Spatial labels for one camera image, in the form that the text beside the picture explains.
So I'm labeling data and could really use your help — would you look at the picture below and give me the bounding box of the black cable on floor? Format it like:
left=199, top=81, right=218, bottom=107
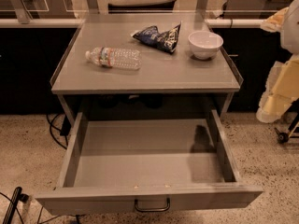
left=46, top=113, right=69, bottom=150

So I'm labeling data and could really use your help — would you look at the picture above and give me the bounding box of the white ceramic bowl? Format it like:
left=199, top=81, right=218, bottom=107
left=188, top=31, right=223, bottom=60

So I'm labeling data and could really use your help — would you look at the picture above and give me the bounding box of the black bar bottom left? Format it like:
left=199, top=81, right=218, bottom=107
left=3, top=187, right=22, bottom=224

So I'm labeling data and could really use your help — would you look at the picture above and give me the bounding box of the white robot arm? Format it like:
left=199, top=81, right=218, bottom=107
left=256, top=0, right=299, bottom=123

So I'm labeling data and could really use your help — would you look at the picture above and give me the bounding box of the white horizontal rail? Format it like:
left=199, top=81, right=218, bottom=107
left=0, top=19, right=263, bottom=28

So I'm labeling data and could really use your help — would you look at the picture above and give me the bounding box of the black wheeled stand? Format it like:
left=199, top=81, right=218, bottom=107
left=275, top=113, right=299, bottom=144

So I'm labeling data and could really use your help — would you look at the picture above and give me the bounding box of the black drawer handle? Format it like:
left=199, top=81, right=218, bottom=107
left=134, top=198, right=171, bottom=213

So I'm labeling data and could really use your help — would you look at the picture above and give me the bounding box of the grey top drawer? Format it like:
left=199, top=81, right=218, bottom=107
left=36, top=111, right=263, bottom=215

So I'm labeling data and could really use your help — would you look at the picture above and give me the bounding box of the blue crumpled chip bag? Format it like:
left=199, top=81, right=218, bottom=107
left=132, top=23, right=181, bottom=54

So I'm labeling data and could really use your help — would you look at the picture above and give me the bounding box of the clear plastic water bottle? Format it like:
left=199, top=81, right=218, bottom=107
left=85, top=47, right=141, bottom=70

